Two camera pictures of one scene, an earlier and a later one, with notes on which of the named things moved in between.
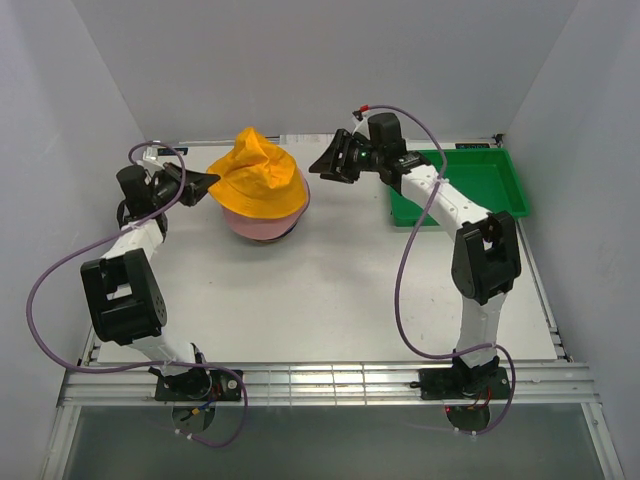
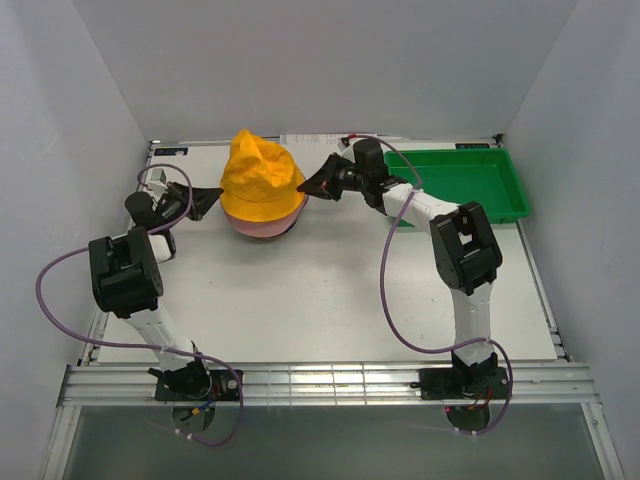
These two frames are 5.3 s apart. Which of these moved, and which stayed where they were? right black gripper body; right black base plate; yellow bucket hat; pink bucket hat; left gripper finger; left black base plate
Moved: right black gripper body; left gripper finger
Stayed: right black base plate; left black base plate; pink bucket hat; yellow bucket hat
